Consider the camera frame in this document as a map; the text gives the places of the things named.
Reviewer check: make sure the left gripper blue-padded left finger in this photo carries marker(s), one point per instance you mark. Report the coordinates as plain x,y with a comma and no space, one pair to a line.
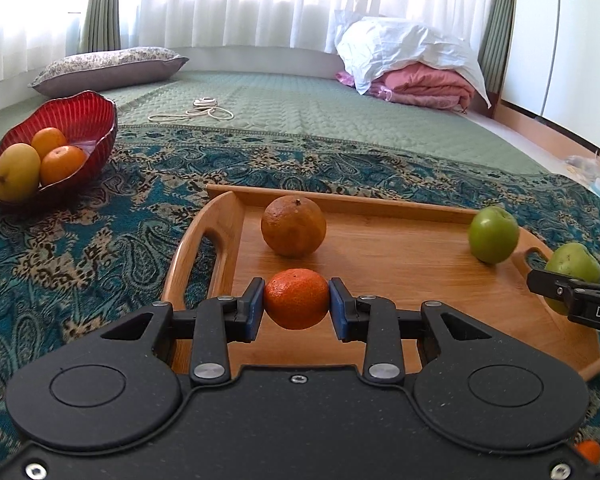
212,326

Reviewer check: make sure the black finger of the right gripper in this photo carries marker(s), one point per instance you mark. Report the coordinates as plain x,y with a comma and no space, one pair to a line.
581,299

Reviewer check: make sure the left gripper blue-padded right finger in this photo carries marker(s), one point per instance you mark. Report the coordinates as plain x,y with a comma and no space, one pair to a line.
377,322

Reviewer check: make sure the large green apple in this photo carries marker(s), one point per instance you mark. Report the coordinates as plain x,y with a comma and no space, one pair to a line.
574,260

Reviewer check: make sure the bright orange mandarin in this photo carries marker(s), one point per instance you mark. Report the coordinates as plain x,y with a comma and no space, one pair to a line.
296,299

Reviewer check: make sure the small green apple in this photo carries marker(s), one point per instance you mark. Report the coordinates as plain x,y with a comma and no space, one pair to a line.
493,235

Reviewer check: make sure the dark rough-skinned orange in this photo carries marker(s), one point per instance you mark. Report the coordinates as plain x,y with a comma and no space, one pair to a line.
293,226

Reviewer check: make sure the wooden serving tray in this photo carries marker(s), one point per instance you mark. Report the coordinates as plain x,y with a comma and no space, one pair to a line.
407,252

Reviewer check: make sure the blue paisley blanket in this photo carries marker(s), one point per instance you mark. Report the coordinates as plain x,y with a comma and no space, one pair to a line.
69,269

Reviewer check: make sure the green quilted mattress cover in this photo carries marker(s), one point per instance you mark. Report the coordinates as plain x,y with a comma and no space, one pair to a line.
305,106

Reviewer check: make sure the orange in bowl front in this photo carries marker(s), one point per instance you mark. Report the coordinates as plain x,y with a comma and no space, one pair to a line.
61,163

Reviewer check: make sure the orange in bowl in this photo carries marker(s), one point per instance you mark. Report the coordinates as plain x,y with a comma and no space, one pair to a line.
61,163
47,140

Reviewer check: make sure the red glass fruit bowl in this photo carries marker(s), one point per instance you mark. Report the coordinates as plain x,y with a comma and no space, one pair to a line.
88,121

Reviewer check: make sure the pink folded blanket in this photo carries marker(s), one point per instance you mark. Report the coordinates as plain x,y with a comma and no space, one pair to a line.
423,86

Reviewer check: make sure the orange in bowl rear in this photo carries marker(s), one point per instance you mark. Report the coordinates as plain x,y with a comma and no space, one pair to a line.
47,140

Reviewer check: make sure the yellow mango in bowl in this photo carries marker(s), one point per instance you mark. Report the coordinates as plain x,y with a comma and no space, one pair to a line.
19,173

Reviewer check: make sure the green drape right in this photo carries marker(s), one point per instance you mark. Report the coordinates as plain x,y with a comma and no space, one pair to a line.
494,48

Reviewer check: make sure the green drape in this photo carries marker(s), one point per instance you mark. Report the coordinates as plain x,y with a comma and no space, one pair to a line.
101,27
494,48

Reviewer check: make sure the grey floral pillow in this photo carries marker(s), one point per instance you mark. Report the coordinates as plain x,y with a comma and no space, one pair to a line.
106,70

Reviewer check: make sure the white crumpled duvet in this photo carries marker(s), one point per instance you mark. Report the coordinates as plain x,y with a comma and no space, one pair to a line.
373,48

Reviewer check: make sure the green drape left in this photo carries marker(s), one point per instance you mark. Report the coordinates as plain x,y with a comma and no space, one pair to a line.
101,27

